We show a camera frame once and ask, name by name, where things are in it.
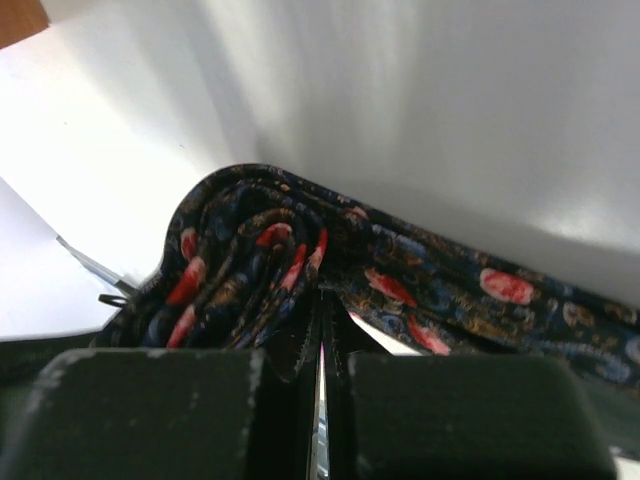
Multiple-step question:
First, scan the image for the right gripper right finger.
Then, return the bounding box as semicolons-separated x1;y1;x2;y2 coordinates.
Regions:
322;293;617;479

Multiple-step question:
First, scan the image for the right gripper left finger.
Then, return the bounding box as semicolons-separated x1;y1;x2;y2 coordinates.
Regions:
1;294;322;479

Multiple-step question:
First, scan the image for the navy floral tie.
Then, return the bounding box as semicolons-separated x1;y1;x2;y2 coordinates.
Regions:
89;162;640;451

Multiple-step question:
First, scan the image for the orange wooden divided tray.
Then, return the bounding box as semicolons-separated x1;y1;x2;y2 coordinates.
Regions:
0;0;49;48

